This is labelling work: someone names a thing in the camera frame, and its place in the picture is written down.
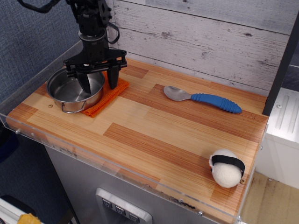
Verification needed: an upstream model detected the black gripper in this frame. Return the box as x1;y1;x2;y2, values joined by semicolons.
64;35;127;94

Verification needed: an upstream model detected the stainless steel pot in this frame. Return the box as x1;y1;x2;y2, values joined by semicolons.
46;68;105;113

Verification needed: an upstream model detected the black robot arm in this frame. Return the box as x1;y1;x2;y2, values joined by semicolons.
64;0;127;94

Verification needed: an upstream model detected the orange folded cloth napkin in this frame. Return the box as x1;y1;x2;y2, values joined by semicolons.
81;71;129;118

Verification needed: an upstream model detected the white plush sushi toy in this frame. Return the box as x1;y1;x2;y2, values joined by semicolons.
209;149;245;188

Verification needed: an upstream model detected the grey toy fridge cabinet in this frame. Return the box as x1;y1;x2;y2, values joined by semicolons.
46;147;242;224

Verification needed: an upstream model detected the silver dispenser button panel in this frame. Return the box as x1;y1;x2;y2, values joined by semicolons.
96;188;153;224

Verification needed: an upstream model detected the yellow object bottom left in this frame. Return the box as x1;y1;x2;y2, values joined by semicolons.
17;213;42;224

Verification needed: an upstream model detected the white ribbed box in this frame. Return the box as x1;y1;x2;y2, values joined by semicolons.
256;88;299;188

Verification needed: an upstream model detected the blue handled metal spoon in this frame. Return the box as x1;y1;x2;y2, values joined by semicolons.
163;86;242;113

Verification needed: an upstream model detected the black braided cable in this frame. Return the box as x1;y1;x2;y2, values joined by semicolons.
17;0;71;14

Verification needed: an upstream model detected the dark vertical post right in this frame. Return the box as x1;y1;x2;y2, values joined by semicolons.
262;15;299;116

